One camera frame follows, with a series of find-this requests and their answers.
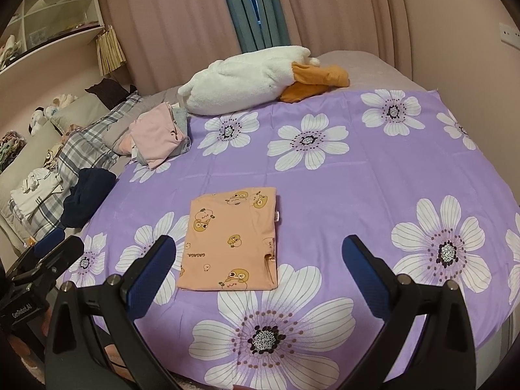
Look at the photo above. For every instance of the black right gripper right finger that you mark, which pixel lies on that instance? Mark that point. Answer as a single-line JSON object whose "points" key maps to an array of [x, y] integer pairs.
{"points": [[444, 356]]}

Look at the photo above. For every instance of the pink folded garment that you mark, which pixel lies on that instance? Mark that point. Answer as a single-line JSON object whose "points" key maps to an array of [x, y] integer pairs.
{"points": [[154, 136]]}

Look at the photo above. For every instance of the purple floral bed sheet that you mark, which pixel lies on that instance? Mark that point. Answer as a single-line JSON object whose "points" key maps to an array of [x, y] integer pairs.
{"points": [[395, 168]]}

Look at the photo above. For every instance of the white wall socket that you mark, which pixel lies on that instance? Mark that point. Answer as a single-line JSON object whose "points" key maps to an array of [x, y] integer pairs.
{"points": [[509, 35]]}

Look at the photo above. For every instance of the pink curtain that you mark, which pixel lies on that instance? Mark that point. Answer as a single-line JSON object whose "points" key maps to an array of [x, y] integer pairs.
{"points": [[167, 41]]}

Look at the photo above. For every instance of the white bookshelf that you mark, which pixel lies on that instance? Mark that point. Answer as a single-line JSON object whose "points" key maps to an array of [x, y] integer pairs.
{"points": [[41, 23]]}

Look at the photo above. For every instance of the dark navy garment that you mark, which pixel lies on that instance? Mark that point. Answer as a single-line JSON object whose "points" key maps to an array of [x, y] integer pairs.
{"points": [[93, 187]]}

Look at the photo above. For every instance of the blue curtain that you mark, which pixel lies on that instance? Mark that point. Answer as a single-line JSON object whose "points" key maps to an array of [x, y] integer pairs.
{"points": [[258, 24]]}

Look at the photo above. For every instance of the plaid pillow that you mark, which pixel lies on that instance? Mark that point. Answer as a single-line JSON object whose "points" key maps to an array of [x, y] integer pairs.
{"points": [[84, 149]]}

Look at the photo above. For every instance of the orange duck print garment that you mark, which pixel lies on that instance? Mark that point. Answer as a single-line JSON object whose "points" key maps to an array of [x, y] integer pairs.
{"points": [[230, 245]]}

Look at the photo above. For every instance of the white goose plush toy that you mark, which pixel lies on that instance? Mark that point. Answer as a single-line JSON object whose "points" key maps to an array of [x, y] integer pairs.
{"points": [[287, 73]]}

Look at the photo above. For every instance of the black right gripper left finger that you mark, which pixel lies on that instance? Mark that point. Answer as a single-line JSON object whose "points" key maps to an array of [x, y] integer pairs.
{"points": [[75, 357]]}

